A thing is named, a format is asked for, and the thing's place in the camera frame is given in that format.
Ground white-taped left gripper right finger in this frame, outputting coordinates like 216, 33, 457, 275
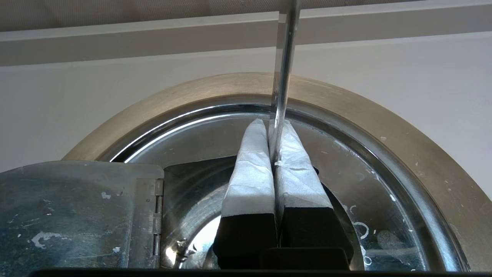
269, 120, 354, 270

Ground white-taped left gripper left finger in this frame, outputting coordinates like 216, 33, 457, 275
213, 118, 277, 270

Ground steel ladle hooked handle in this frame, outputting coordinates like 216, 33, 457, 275
268, 0, 301, 247

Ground hinged steel lid black knob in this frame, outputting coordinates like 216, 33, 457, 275
0, 94, 471, 272

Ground sunken steel pot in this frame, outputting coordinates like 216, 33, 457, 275
163, 154, 365, 270

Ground brass counter ring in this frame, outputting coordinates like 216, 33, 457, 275
61, 72, 492, 272

